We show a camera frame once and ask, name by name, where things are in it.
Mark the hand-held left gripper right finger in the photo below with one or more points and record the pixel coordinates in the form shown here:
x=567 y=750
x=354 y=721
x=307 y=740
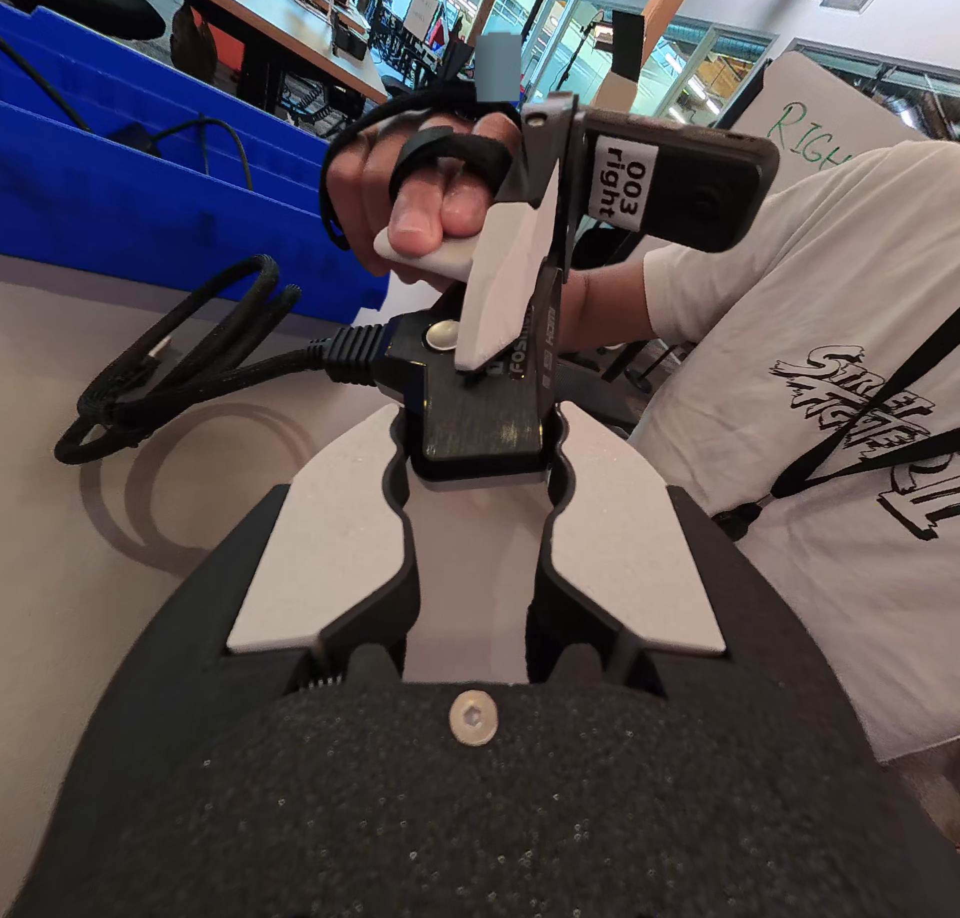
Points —
x=630 y=558

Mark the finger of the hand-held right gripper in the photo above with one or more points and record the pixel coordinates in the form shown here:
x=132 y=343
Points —
x=503 y=289

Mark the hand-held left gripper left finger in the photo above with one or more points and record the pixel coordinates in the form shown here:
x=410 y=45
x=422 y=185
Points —
x=323 y=558

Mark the blue plastic bin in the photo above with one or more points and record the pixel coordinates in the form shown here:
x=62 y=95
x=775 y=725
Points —
x=150 y=214

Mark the wooden desk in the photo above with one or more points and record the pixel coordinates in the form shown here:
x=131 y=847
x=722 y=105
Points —
x=285 y=26

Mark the white paper sign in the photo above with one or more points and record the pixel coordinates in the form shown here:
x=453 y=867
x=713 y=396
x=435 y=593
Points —
x=818 y=94

